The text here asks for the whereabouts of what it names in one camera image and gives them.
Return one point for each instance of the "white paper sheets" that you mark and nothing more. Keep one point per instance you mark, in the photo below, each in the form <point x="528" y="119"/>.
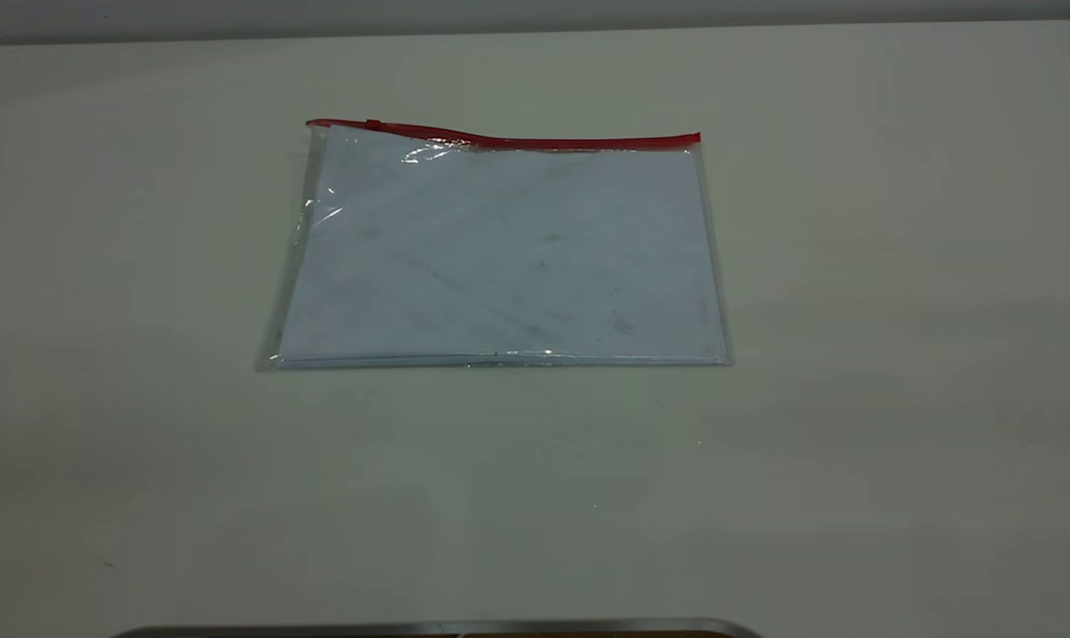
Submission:
<point x="517" y="266"/>

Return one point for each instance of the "transparent zip bag red zipper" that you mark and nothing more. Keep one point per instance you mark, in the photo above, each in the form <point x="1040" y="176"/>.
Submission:
<point x="499" y="257"/>

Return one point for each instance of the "grey metal bar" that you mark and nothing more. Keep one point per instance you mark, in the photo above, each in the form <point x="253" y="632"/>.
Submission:
<point x="428" y="630"/>

